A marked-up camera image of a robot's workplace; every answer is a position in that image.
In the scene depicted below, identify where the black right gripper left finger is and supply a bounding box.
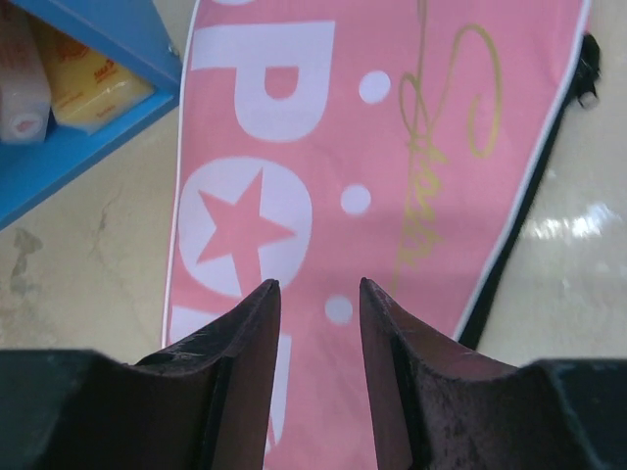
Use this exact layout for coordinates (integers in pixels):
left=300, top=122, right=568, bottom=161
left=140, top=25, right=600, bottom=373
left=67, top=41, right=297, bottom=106
left=1, top=280, right=281, bottom=469

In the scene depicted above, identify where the yellow wrapped tissue pack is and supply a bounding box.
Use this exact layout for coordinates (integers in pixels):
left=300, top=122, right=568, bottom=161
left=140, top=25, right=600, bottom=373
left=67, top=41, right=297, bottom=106
left=29, top=17, right=154, bottom=134

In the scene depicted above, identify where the blue wooden shelf unit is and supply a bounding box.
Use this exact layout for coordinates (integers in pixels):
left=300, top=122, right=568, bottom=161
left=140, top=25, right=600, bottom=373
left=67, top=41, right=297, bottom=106
left=1, top=1, right=182, bottom=226

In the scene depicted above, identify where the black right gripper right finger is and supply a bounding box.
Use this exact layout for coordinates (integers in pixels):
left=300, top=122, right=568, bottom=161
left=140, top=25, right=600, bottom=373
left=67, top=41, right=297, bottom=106
left=360, top=278, right=626, bottom=469

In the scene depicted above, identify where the pink wrapped tissue pack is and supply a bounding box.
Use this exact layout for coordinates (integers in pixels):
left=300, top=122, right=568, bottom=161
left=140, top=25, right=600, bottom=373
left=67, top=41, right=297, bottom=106
left=1, top=2, right=51, bottom=145

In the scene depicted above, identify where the pink SPORT racket bag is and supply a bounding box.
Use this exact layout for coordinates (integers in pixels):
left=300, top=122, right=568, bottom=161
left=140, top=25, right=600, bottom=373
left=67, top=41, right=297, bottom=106
left=163, top=1, right=599, bottom=469

